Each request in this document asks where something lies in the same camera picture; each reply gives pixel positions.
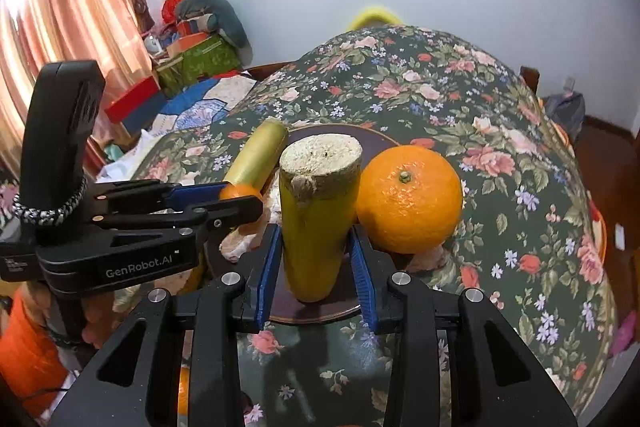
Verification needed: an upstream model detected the small tangerine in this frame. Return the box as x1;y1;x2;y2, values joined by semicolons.
218;183;263;202

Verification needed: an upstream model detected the wooden bedpost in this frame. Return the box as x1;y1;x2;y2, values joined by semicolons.
520;66;541;95

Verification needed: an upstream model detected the large orange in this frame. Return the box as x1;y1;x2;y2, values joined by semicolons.
177;366;192;414
356;145;464;255

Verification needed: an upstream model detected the green bag with clutter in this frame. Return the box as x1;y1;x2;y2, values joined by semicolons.
157;34;242;100

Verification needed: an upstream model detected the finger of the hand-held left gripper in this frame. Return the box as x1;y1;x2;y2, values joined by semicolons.
95;196;264;240
92;179;236;212

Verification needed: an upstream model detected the floral blanket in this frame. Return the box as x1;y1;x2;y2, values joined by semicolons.
95;26;618;427

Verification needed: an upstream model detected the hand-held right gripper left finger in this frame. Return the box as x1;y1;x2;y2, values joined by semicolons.
47;223;283;427

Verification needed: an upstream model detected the short sugarcane piece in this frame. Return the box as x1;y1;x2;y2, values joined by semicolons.
278;134;363;304

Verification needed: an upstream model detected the grey plush pillow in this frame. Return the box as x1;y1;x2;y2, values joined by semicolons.
174;0;249;48

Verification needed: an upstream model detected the purple plate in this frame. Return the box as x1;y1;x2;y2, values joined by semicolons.
205;123;401;325

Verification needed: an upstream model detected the long sugarcane piece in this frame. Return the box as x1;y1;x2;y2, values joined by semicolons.
222;118;289;200

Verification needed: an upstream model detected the pink curtain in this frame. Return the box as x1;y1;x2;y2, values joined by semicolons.
0;0;153;168

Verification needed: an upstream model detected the person's left hand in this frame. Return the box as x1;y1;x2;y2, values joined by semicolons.
84;294;123;349

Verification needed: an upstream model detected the red bag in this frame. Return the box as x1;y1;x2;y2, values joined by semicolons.
161;0;185;24

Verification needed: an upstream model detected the red box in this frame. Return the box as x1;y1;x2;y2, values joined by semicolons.
104;76;168;124

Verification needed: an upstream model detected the black white braided cord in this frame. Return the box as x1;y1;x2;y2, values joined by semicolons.
12;179;88;226

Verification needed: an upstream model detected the pink cloth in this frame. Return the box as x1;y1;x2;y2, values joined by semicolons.
610;312;638;358

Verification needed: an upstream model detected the white cloth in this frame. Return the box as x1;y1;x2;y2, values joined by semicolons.
95;129;166;182

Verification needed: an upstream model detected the grey backpack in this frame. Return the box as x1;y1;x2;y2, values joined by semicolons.
544;91;586;142

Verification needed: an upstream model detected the blue patterned quilt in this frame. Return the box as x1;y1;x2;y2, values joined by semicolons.
160;77;261;132

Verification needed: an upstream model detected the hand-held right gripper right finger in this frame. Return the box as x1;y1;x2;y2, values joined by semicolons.
349;224;581;427

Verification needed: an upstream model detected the orange box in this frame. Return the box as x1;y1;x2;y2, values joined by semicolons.
166;32;211;56

